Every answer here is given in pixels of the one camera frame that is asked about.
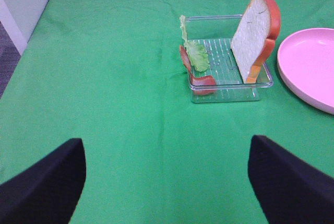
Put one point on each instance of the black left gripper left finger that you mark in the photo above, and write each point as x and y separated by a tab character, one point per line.
49	190

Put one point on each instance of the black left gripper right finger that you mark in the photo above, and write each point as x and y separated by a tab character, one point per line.
288	189

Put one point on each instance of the toy bacon strip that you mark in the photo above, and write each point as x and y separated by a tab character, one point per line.
198	82

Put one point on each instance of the toy bread slice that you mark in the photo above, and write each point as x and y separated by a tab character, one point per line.
255	37

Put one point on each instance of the green toy lettuce leaf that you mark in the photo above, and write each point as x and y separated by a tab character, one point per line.
196	52

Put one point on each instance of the pink round plate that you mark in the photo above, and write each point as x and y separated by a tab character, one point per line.
305	64

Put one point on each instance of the green tablecloth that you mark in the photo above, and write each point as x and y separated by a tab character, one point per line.
110	73

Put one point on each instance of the clear left plastic tray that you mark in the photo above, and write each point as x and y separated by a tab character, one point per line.
216	33

